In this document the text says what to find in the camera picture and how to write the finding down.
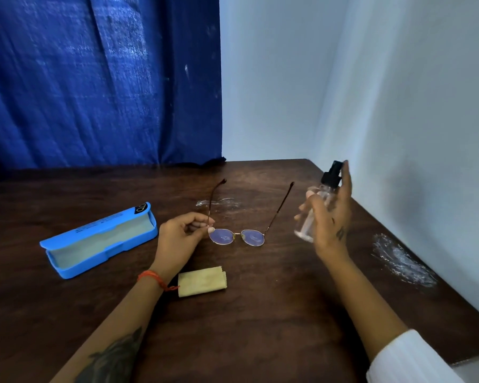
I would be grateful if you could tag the person's left hand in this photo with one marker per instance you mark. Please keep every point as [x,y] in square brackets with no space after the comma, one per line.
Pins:
[175,243]

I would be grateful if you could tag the person's right hand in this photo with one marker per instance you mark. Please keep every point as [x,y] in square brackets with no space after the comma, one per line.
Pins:
[335,223]

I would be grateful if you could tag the person's left thumb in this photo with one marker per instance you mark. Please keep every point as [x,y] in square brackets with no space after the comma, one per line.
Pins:
[208,233]

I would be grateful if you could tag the gold round frame eyeglasses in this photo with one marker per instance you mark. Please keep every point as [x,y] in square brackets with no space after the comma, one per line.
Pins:
[252,237]

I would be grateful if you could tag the clear spray bottle black nozzle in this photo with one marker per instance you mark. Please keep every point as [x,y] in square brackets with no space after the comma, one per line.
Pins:
[304,230]

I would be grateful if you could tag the person's right forearm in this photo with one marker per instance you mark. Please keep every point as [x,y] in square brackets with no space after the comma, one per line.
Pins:
[363,303]

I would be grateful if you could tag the person's left forearm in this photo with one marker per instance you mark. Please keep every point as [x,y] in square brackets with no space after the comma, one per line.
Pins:
[115,335]

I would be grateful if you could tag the small clear plastic wrap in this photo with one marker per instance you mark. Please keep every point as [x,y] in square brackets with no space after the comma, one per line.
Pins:
[221,204]

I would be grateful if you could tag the yellow cleaning cloth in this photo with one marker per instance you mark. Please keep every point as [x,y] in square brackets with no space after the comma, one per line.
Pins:
[201,282]

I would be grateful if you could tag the blue eyeglasses case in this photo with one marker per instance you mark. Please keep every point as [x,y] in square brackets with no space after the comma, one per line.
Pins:
[99,245]

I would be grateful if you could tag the blue fabric curtain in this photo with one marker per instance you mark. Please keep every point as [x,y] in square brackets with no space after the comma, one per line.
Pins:
[84,83]

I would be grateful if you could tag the large clear plastic wrap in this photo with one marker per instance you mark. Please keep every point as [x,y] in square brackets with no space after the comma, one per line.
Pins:
[403,263]

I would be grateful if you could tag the white sleeve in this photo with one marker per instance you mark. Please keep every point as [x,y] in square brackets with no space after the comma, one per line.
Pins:
[407,361]

